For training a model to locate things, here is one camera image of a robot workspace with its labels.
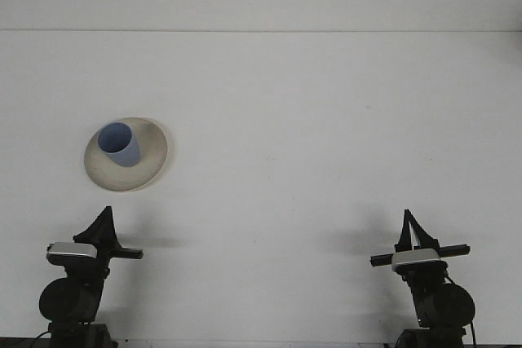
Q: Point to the pale blue cup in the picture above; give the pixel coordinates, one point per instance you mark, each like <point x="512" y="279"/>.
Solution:
<point x="126" y="152"/>

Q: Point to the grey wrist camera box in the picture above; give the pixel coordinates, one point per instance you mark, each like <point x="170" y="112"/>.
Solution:
<point x="71" y="252"/>
<point x="415" y="259"/>

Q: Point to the pale round plate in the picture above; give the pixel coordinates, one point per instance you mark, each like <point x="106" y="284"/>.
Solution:
<point x="153" y="152"/>

